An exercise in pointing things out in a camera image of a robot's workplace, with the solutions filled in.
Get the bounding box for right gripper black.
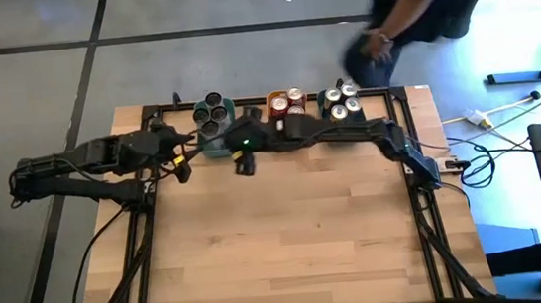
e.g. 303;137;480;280
220;104;276;179

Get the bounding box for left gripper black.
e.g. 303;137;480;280
120;121;202;190

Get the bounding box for yellow plastic bin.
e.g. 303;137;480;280
263;86;309;121

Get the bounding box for green plastic bin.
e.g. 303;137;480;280
190;94;240;160

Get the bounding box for dark blue-grey plastic bin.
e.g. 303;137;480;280
314;85;368;126

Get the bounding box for person's hand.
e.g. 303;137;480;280
359;28;396;65

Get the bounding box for black stand foot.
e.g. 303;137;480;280
483;43;541;87

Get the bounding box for black floor cable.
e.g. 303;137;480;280
61;207;135;303

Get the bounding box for coiled black cable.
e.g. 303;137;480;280
456;142;500;192

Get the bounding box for white cable with black knob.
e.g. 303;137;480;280
485;72;541;125

